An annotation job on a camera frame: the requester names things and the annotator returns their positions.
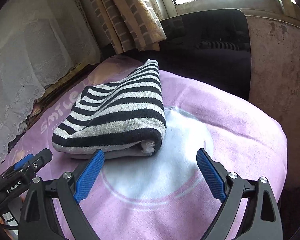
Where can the black and grey striped sweater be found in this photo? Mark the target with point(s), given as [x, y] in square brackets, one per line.
[120, 100]

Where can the brick pattern curtain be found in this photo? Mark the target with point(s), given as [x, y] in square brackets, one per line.
[130, 17]

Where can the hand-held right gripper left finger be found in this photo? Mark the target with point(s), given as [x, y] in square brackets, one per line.
[90, 175]

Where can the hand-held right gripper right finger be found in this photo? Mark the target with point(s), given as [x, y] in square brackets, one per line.
[211, 175]

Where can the white lace cover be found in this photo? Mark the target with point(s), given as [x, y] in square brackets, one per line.
[27, 55]

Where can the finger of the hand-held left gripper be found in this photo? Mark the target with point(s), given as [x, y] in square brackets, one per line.
[36, 162]

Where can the black glossy panel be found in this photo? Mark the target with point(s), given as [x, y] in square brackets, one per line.
[215, 75]

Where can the purple printed blanket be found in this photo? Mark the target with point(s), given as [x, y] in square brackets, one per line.
[240, 142]

